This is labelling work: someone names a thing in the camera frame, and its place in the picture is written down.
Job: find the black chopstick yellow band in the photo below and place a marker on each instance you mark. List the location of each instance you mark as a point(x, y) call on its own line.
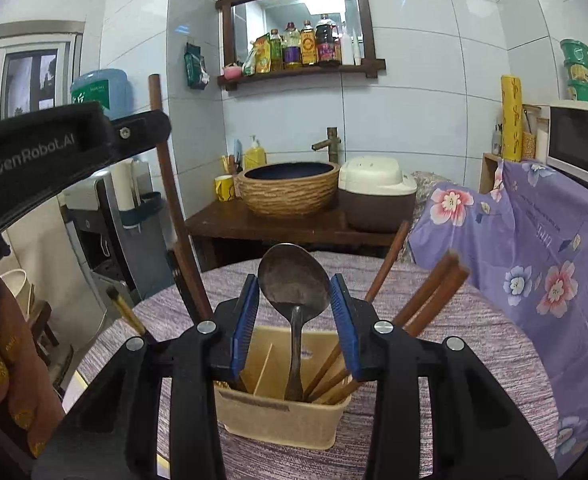
point(125, 311)

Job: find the white microwave oven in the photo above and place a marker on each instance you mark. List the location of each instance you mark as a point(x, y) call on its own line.
point(568, 138)

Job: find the purple floral cloth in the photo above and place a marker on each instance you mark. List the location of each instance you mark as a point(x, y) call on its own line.
point(526, 245)

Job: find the green hanging packet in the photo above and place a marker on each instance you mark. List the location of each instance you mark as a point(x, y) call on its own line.
point(197, 77)

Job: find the oval steel spoon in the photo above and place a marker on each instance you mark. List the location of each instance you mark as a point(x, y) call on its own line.
point(298, 288)

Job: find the yellow mug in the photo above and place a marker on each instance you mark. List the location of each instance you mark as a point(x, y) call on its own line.
point(224, 188)

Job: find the dark wooden counter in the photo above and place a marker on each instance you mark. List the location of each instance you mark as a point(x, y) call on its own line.
point(226, 233)

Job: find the yellow soap dispenser bottle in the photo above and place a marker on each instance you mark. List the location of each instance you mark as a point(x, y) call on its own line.
point(255, 156)

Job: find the brown chopstick in holder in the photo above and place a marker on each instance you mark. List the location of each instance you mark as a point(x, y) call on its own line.
point(380, 277)

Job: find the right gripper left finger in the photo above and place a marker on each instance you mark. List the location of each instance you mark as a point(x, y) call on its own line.
point(111, 430)

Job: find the woven pattern basin sink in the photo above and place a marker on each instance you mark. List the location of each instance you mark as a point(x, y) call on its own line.
point(289, 189)

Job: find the yellow roll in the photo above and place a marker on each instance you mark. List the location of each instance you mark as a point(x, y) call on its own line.
point(512, 118)

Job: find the bronze faucet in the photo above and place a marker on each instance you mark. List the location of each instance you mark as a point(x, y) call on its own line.
point(332, 144)

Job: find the blue water jug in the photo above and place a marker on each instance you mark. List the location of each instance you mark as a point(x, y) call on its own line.
point(109, 87)

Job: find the water dispenser machine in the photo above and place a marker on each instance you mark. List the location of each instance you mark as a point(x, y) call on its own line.
point(115, 221)

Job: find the beige perforated utensil holder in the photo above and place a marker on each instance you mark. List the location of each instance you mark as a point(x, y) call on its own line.
point(261, 411)

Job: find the purple label bottle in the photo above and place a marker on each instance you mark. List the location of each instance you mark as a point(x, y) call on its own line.
point(292, 58)

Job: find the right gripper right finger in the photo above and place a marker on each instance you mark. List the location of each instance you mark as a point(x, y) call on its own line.
point(478, 431)

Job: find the operator left hand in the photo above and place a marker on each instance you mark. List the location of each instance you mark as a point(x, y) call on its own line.
point(30, 408)

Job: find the yellow label oil bottle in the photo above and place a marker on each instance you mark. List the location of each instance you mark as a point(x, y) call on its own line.
point(308, 49)

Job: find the dark soy sauce bottle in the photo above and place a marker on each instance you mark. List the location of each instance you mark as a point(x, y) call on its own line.
point(327, 42)

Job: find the green stacked noodle cups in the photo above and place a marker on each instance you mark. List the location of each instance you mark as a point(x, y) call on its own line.
point(576, 66)

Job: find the wooden framed mirror shelf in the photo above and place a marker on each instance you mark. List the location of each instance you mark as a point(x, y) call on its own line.
point(252, 35)

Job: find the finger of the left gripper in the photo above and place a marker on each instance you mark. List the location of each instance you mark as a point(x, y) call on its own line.
point(139, 133)

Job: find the white brown rice cooker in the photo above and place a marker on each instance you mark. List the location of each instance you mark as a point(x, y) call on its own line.
point(375, 194)

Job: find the brown chopstick pair member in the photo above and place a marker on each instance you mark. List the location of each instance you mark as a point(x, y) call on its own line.
point(424, 319)
point(408, 313)

